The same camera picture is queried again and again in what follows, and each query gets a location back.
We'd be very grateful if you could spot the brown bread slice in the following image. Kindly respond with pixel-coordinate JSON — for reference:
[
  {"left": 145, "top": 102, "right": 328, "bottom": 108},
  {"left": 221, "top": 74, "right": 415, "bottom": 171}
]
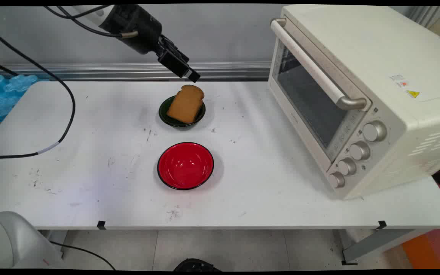
[{"left": 166, "top": 84, "right": 205, "bottom": 124}]

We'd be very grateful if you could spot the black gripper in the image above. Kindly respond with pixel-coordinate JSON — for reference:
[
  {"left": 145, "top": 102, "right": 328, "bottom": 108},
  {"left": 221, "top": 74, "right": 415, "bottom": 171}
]
[{"left": 100, "top": 5, "right": 202, "bottom": 83}]

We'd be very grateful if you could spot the orange floor box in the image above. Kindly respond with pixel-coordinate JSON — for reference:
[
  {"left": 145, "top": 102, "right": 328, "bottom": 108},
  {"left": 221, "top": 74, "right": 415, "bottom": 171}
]
[{"left": 401, "top": 227, "right": 440, "bottom": 270}]

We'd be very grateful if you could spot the blue bubble wrap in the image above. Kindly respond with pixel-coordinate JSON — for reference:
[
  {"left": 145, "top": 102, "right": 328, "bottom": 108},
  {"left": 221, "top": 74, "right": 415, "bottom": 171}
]
[{"left": 0, "top": 74, "right": 49, "bottom": 139}]

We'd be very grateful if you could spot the grey corrugated panel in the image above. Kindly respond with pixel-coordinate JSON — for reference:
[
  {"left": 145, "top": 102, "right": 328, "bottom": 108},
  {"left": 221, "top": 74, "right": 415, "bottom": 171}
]
[{"left": 408, "top": 5, "right": 440, "bottom": 28}]

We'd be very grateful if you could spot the white oven label sticker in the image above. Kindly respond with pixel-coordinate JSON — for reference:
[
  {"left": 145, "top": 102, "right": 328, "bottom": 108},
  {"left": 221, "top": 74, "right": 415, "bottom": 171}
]
[{"left": 390, "top": 73, "right": 410, "bottom": 88}]

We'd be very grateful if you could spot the aluminium rail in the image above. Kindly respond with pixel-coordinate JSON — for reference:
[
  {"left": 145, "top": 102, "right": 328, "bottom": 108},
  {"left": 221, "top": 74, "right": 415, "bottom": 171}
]
[{"left": 0, "top": 61, "right": 272, "bottom": 82}]

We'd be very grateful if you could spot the thin black floor cable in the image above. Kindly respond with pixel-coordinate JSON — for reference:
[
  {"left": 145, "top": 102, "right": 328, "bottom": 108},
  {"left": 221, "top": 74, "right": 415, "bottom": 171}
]
[{"left": 49, "top": 240, "right": 116, "bottom": 271}]

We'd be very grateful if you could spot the glass oven door with handle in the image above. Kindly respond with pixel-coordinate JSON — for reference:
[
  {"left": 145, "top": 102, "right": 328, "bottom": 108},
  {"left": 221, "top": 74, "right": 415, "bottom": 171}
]
[{"left": 268, "top": 17, "right": 373, "bottom": 172}]

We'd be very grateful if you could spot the red bowl with black rim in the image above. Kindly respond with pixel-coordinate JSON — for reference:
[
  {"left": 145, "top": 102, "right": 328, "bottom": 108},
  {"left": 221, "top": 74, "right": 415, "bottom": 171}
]
[{"left": 157, "top": 142, "right": 215, "bottom": 191}]

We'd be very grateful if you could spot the dark green bowl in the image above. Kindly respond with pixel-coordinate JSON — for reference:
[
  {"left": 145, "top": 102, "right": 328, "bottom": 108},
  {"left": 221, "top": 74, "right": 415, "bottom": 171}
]
[{"left": 158, "top": 95, "right": 206, "bottom": 128}]

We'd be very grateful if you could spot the black cable with white tape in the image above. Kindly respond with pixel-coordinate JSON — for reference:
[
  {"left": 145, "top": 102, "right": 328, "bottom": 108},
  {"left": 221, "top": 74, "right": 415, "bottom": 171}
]
[{"left": 0, "top": 24, "right": 76, "bottom": 161}]

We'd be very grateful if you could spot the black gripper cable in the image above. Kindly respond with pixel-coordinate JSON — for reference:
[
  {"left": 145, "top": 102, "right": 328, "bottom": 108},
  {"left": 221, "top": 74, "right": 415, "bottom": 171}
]
[{"left": 44, "top": 5, "right": 139, "bottom": 39}]

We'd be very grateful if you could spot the short thin black cable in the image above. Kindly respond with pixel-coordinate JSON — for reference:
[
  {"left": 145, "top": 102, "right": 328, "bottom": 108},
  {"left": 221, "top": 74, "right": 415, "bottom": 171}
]
[{"left": 0, "top": 58, "right": 19, "bottom": 76}]

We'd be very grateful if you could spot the black round floor object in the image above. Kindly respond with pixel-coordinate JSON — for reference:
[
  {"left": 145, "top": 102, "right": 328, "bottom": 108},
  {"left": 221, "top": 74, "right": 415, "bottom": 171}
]
[{"left": 173, "top": 258, "right": 223, "bottom": 272}]

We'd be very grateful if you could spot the cream toaster oven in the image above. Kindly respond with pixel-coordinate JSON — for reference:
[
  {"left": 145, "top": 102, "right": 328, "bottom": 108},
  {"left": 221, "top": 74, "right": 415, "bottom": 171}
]
[{"left": 268, "top": 5, "right": 440, "bottom": 200}]

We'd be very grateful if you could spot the grey table leg frame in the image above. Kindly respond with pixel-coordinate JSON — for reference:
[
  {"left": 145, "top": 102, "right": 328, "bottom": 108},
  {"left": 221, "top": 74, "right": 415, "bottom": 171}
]
[{"left": 340, "top": 229, "right": 427, "bottom": 266}]

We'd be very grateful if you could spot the large silver oven knob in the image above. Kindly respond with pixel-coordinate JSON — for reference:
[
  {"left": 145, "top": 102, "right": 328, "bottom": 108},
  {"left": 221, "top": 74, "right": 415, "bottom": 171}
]
[{"left": 362, "top": 120, "right": 388, "bottom": 143}]

